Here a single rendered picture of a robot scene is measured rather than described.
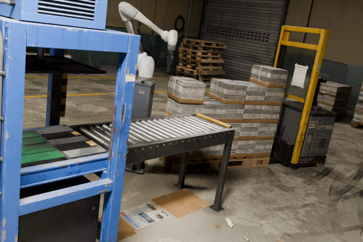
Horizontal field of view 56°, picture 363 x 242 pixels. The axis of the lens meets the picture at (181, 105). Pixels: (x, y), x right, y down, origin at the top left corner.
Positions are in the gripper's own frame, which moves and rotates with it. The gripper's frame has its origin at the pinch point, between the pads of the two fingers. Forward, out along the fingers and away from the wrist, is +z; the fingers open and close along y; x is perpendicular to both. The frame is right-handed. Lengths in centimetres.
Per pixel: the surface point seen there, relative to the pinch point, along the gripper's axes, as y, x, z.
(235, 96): -18, -83, 24
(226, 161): -101, -23, 67
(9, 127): -179, 158, 7
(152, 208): -86, 38, 116
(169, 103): 10.3, -12.6, 42.6
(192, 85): -21.7, -20.0, 13.3
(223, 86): -11, -69, 14
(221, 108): -18, -65, 39
